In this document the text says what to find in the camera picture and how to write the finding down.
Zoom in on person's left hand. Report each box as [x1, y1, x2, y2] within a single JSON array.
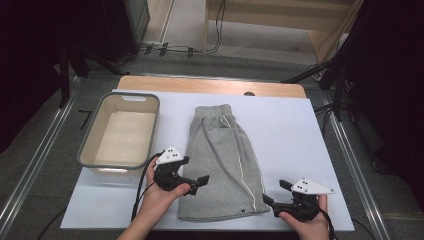
[[138, 159, 192, 228]]

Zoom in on left hand-held gripper cable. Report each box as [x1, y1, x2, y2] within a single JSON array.
[[130, 152, 165, 223]]

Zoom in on black stand with cables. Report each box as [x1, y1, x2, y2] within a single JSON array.
[[281, 56, 348, 134]]

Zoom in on black curtain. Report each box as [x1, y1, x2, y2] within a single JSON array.
[[0, 0, 108, 154], [339, 0, 424, 211]]

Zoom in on grey shorts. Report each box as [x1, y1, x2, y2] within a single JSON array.
[[177, 103, 270, 223]]

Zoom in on dark cabinet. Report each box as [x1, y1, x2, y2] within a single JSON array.
[[99, 0, 151, 63]]

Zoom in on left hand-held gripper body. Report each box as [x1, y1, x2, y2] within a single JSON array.
[[154, 145, 198, 196]]

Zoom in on black tripod stand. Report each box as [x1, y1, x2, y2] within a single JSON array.
[[58, 43, 131, 109]]

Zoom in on light wooden furniture frame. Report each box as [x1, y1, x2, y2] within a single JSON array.
[[203, 0, 364, 64]]

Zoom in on right hand-held gripper cable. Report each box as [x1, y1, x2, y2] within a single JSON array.
[[318, 206, 338, 240]]

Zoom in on white sheet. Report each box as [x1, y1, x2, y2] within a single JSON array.
[[59, 89, 355, 232]]

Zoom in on person's right hand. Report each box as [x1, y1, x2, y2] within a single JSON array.
[[279, 194, 331, 240]]

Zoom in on white power strip with plugs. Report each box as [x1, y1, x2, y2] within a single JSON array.
[[126, 40, 204, 59]]

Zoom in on metal floor rail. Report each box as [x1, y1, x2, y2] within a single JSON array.
[[0, 74, 83, 231], [319, 89, 391, 240]]

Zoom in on beige bin with grey rim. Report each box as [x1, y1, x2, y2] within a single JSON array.
[[77, 92, 161, 177]]

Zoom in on wooden table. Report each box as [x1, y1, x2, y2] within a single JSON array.
[[117, 75, 308, 99]]

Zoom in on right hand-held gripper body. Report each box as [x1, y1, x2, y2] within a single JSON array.
[[271, 178, 336, 223]]

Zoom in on black floor cable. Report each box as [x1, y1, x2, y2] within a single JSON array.
[[35, 208, 67, 240], [349, 218, 378, 240]]

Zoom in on hand-held gripper cable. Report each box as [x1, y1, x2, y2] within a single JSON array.
[[130, 152, 165, 223], [318, 206, 338, 240]]

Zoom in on hanging black cable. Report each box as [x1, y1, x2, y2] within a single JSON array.
[[204, 0, 228, 55]]

